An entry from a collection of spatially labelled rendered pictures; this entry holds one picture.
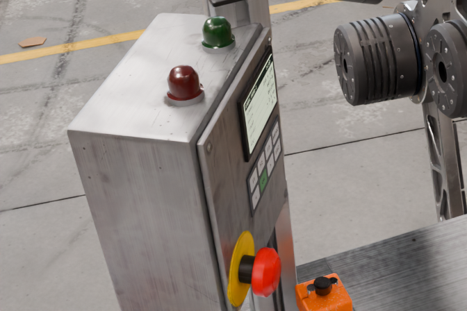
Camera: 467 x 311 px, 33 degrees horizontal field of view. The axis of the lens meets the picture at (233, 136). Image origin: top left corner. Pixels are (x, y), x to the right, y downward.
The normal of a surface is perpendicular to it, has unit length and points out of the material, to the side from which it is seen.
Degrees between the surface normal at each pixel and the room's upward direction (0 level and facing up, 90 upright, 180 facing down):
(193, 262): 90
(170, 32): 0
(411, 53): 59
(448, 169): 65
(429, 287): 0
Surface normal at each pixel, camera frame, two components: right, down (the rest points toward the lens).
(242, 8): 0.29, 0.54
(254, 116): 0.94, 0.10
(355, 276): -0.12, -0.80
